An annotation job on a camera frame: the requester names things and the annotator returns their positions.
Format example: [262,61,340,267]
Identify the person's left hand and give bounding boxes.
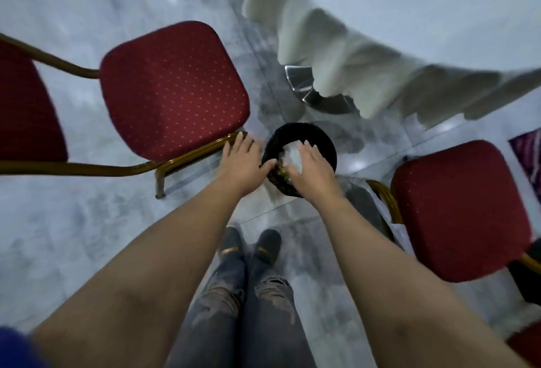
[216,131,278,198]

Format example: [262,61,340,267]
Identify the person's right hand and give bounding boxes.
[282,140,345,209]

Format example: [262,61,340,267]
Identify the black round waste bin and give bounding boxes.
[261,122,338,199]

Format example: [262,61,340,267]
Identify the person's right forearm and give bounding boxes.
[317,195,531,368]

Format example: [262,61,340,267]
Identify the person's left forearm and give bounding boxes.
[30,179,251,368]

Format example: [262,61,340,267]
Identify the chrome table base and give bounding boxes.
[284,65,360,115]

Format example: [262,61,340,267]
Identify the person's right dark shoe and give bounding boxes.
[253,228,283,266]

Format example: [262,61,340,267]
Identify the person's dark shoe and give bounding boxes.
[218,225,247,259]
[253,228,283,266]

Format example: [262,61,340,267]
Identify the person's left dark shoe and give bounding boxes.
[218,225,247,259]

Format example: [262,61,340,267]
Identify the white pleated tablecloth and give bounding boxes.
[230,0,541,130]

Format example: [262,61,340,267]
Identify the person's right leg grey jeans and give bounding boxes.
[241,256,318,368]

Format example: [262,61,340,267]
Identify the person's leg grey jeans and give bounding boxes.
[166,249,249,368]
[241,256,318,368]

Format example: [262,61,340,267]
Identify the person's left leg grey jeans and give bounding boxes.
[166,249,249,368]

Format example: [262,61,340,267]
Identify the purple patterned cloth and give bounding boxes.
[508,128,541,206]

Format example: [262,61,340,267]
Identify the black bag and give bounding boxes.
[507,239,541,307]

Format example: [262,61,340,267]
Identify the red chair seat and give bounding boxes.
[505,322,541,368]

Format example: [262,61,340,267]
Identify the blue sleeve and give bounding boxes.
[0,325,49,368]

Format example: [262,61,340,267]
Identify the red dotted chair gold frame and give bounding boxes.
[365,140,541,283]
[0,21,251,200]

